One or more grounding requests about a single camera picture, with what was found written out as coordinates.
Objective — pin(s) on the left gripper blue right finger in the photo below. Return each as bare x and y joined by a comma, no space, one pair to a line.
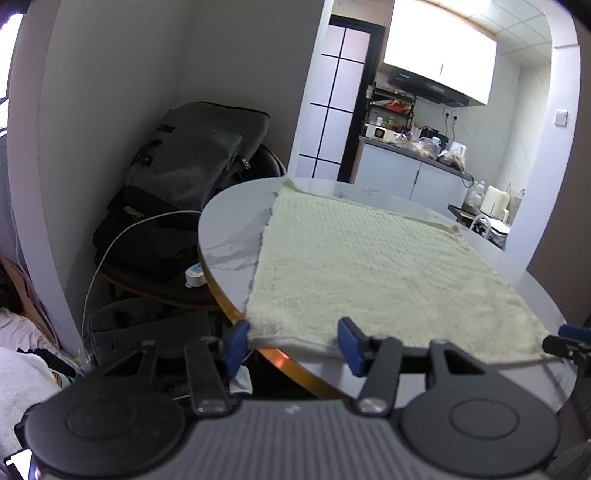
381,361

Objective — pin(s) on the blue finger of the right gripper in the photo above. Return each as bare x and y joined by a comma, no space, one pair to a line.
579,334
575,351

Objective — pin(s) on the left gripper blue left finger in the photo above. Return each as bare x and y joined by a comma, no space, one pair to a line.
211,363

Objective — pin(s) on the pale yellow knit towel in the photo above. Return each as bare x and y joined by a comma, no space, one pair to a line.
323,259

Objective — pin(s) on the white metal trolley rack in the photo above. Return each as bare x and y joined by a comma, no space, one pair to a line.
493,230

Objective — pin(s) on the cream air fryer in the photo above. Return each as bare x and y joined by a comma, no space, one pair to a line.
495,203

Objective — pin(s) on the white lower kitchen cabinet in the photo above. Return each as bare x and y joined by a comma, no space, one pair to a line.
426,182

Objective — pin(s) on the white kitchen cabinet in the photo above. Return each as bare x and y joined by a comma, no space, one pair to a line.
426,182
436,44

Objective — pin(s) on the black chair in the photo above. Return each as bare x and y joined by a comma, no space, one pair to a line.
262,164

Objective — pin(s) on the dark grey backpack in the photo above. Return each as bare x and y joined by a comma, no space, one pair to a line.
198,150

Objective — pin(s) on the white electric kettle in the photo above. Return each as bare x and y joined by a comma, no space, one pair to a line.
458,150

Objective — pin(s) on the white toaster appliance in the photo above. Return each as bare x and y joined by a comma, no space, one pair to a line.
381,133

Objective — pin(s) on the black spice shelf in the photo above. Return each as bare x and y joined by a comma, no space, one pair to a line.
391,108

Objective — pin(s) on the black range hood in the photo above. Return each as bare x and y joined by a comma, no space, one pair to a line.
427,89

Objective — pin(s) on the black framed glass door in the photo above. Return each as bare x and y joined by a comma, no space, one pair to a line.
336,105

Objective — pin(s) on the white upper kitchen cabinet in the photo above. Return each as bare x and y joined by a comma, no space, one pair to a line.
436,44

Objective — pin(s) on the white wall switch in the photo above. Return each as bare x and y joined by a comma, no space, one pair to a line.
561,118

